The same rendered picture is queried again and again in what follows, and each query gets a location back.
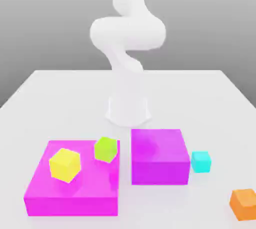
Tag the large magenta box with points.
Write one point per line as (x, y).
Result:
(88, 193)

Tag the small cyan cube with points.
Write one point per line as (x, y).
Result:
(200, 162)

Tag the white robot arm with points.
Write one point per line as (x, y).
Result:
(128, 33)

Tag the large purple box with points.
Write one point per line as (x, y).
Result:
(160, 169)

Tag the small lime green cube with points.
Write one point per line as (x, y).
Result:
(105, 150)

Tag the small orange cube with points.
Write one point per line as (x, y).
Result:
(245, 205)

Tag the small yellow cube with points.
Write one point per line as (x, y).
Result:
(65, 166)

